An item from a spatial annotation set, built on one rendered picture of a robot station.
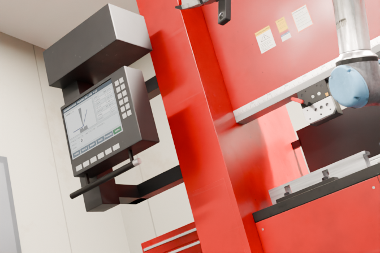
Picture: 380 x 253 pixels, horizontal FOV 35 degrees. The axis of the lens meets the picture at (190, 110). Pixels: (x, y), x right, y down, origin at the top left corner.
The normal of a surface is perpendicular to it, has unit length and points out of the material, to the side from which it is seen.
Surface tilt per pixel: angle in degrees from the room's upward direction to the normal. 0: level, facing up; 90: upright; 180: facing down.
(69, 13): 180
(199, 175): 90
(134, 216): 90
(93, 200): 90
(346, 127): 90
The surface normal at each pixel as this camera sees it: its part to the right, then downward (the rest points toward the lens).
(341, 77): -0.86, 0.19
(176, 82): -0.60, -0.14
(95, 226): 0.83, -0.39
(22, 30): 0.26, 0.90
